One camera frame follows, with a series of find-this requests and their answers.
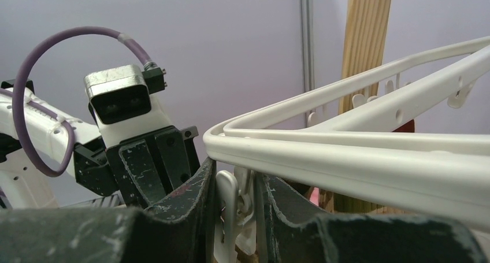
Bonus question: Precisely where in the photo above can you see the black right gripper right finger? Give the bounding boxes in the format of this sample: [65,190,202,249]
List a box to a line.
[255,174,488,262]

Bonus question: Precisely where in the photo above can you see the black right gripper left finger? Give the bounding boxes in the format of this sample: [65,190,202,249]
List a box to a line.
[1,158,216,262]

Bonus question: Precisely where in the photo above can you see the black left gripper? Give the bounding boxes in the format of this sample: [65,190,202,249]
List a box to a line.
[73,126,200,208]

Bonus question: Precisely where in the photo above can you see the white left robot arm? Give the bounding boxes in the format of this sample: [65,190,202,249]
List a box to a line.
[1,86,200,208]

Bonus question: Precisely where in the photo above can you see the white clip drying hanger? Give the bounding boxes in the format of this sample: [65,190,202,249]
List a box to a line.
[203,37,489,232]

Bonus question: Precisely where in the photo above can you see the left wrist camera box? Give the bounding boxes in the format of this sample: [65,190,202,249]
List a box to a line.
[84,64,173,148]

